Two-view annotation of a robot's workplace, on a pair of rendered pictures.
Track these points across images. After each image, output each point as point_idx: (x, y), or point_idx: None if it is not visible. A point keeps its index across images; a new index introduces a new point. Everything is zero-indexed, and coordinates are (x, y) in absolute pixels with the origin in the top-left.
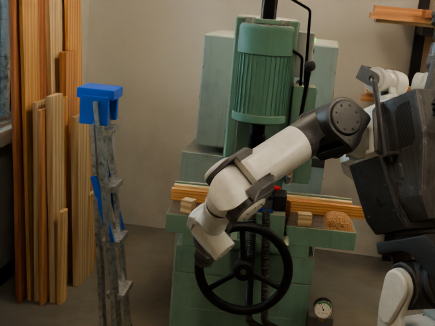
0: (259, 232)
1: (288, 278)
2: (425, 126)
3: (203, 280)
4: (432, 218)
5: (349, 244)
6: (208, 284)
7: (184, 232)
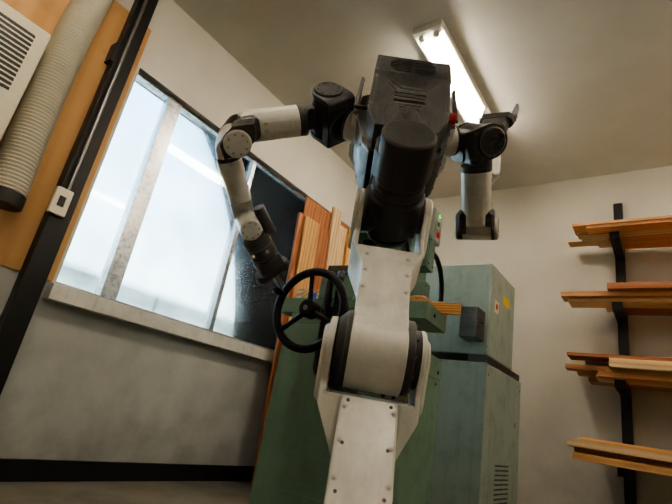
0: (322, 273)
1: (341, 312)
2: (379, 67)
3: (277, 320)
4: (378, 123)
5: (422, 312)
6: (304, 356)
7: (292, 311)
